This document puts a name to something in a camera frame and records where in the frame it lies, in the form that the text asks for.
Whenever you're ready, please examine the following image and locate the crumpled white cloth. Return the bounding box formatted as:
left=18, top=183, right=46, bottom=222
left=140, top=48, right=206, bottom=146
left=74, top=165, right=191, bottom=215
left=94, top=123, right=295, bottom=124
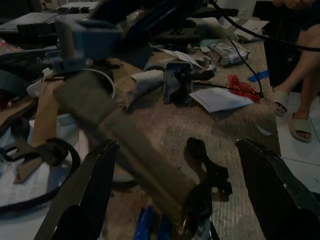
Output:
left=126, top=69, right=166, bottom=110

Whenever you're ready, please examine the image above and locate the thick black cable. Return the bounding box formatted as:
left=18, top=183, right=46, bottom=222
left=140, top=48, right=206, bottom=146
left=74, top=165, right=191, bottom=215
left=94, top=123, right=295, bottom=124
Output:
left=209, top=0, right=320, bottom=53

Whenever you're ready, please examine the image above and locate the phone in black holder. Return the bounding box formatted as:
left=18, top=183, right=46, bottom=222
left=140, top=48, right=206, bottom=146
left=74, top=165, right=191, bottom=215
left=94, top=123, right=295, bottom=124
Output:
left=162, top=62, right=194, bottom=105

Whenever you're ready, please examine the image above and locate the black plastic clamp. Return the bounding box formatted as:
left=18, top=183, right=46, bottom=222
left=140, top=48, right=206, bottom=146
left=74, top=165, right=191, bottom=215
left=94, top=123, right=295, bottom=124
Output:
left=183, top=137, right=233, bottom=201

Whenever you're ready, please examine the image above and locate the white paper sheet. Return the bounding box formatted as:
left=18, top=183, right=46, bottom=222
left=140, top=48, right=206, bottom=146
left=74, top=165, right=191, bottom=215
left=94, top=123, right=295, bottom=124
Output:
left=189, top=87, right=255, bottom=113

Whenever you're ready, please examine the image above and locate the white blue tissue pack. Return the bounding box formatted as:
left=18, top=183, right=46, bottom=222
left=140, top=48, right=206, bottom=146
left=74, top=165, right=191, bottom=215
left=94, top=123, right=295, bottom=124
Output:
left=208, top=42, right=251, bottom=68

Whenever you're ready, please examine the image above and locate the beige slide sandal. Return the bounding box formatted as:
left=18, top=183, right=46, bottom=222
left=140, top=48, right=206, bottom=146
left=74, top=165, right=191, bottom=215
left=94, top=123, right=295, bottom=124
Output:
left=289, top=112, right=313, bottom=144
left=271, top=90, right=291, bottom=116

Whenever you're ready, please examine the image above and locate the blue plastic package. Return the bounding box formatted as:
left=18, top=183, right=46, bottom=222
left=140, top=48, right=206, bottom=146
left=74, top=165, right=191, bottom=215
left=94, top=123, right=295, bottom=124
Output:
left=133, top=205, right=173, bottom=240

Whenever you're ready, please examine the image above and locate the white cable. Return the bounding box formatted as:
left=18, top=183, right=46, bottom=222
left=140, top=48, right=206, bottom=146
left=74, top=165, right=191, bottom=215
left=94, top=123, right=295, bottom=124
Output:
left=84, top=67, right=118, bottom=101

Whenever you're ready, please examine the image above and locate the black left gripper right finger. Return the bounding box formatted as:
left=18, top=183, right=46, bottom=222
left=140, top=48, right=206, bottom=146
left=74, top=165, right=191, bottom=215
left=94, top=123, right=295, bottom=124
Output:
left=235, top=138, right=320, bottom=240

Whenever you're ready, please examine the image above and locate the black strap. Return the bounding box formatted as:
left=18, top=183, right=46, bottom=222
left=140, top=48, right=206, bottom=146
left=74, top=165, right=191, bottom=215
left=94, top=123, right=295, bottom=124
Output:
left=0, top=117, right=81, bottom=213

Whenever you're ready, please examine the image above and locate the blue tape strip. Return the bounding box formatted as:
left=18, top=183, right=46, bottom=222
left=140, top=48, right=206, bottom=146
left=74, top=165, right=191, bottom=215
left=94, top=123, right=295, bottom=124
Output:
left=248, top=69, right=270, bottom=82

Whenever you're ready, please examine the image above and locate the thin black zip tie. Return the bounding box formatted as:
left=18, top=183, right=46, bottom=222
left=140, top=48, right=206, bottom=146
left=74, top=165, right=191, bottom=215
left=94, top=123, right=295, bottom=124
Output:
left=194, top=36, right=265, bottom=99

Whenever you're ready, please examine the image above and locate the seated person in blue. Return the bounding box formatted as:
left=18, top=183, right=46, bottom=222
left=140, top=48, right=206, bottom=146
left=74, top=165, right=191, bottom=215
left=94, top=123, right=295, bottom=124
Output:
left=271, top=0, right=320, bottom=144

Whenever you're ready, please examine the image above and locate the white paper stack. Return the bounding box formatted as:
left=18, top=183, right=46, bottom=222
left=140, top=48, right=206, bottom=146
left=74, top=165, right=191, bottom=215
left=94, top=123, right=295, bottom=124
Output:
left=219, top=18, right=270, bottom=42

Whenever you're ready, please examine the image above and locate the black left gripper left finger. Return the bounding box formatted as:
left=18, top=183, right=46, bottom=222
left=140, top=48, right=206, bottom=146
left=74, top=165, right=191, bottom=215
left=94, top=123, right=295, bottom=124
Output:
left=34, top=139, right=120, bottom=240

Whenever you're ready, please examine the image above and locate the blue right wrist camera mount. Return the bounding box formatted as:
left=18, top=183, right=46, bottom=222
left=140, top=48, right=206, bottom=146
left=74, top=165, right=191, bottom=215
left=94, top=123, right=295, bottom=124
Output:
left=51, top=18, right=123, bottom=75

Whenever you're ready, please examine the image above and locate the red net bag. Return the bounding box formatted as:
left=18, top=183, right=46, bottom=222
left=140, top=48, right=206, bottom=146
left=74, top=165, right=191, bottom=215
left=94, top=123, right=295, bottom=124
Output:
left=226, top=74, right=261, bottom=103

